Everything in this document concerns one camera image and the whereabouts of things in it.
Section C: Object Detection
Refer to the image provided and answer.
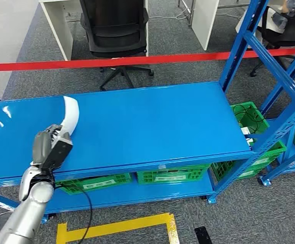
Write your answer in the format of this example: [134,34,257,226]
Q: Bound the white desk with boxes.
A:
[191,0,219,51]
[39,0,150,62]

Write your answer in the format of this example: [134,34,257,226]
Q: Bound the thin black cable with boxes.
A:
[52,175,93,244]

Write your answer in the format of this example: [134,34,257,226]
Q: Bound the red barrier belt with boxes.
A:
[0,47,295,72]

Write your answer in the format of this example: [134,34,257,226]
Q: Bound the blue metal shelf rack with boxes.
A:
[258,40,295,187]
[0,0,295,225]

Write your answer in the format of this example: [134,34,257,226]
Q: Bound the white curved plastic part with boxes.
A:
[61,96,80,136]

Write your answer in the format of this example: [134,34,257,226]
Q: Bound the small white box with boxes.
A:
[240,127,255,145]

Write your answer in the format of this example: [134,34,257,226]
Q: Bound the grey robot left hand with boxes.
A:
[33,124,73,171]

